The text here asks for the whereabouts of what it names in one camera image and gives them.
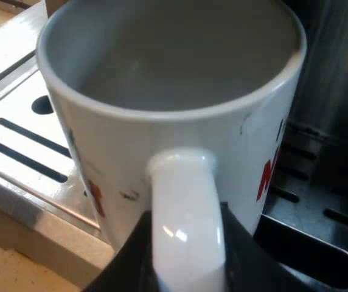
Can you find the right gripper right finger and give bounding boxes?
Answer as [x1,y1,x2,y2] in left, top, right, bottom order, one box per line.
[219,201,287,292]

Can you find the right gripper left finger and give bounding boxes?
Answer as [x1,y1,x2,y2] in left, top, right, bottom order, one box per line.
[82,209,162,292]

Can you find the white mug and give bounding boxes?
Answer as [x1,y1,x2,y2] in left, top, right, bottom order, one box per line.
[36,0,308,292]

